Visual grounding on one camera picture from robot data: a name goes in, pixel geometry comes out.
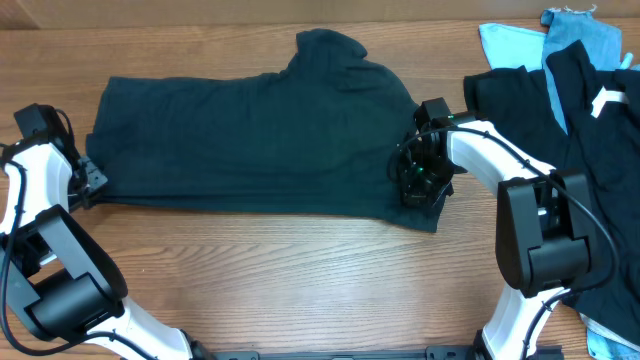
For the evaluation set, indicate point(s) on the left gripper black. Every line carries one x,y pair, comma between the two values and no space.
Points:
97,179

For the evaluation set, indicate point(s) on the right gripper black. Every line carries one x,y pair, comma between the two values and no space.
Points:
423,187

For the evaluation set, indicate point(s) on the dark green t-shirt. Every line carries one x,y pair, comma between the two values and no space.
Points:
315,137

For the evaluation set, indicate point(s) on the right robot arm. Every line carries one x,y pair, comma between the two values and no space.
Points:
545,233

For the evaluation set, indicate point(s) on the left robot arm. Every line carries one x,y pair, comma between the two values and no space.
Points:
57,281

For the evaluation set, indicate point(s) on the light blue shirt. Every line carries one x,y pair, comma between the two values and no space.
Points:
512,47

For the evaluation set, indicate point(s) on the black t-shirt pile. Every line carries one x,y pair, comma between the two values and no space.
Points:
601,109

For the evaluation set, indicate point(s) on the blue denim garment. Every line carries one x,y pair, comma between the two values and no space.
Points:
602,42

